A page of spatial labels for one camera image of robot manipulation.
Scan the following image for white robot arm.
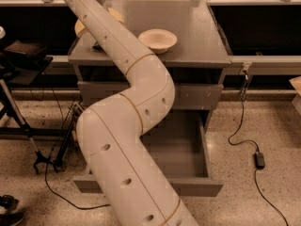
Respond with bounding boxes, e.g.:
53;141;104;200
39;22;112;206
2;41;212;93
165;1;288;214
64;0;198;226

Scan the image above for grey metal drawer cabinet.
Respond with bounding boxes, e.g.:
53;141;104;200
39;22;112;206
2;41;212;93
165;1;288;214
69;0;230;126

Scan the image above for closed grey top drawer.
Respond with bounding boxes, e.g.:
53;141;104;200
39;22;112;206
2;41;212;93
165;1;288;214
78;81;223;110

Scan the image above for open grey middle drawer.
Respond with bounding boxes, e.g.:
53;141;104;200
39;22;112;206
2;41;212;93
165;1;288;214
75;110;223;197

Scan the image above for black device on stand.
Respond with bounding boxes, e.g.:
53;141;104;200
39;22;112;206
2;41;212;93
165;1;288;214
0;40;53;86

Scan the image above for white paper bowl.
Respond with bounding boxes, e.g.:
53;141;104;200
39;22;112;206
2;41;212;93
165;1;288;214
138;29;178;55

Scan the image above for black tripod stand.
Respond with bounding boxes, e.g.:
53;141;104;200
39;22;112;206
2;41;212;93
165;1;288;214
0;79;72;174

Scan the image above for dark shoe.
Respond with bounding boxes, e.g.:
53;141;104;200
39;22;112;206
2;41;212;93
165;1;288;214
0;195;24;226

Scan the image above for black power adapter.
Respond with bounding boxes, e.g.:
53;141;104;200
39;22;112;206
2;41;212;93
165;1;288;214
254;152;265;170

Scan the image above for black floor cable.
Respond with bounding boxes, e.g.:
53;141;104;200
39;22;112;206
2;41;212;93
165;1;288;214
43;88;111;211

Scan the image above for wire basket with items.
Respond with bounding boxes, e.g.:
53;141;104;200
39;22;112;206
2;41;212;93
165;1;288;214
61;101;87;151

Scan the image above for black adapter cable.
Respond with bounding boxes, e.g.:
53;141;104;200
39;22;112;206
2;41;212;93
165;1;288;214
228;64;290;226

